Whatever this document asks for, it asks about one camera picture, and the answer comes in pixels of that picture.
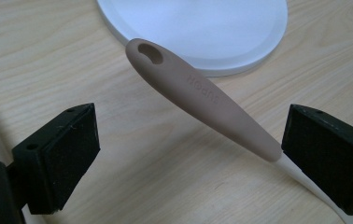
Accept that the beige spatula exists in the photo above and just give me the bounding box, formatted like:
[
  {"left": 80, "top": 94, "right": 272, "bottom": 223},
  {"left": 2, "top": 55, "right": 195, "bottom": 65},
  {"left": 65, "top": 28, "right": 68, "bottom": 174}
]
[{"left": 124, "top": 37, "right": 353, "bottom": 224}]

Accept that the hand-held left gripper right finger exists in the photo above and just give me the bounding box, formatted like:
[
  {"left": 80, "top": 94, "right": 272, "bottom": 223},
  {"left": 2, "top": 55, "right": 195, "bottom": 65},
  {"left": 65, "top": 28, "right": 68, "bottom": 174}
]
[{"left": 281, "top": 104, "right": 353, "bottom": 217}]

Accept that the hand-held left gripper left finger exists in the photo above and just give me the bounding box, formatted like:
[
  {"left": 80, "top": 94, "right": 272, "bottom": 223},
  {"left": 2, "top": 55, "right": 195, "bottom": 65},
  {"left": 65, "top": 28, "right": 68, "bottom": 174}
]
[{"left": 11, "top": 103, "right": 101, "bottom": 216}]

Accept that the white round plate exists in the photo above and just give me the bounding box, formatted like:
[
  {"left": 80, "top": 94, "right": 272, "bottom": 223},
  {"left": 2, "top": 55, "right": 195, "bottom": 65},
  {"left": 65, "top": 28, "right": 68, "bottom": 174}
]
[{"left": 95, "top": 0, "right": 289, "bottom": 78}]

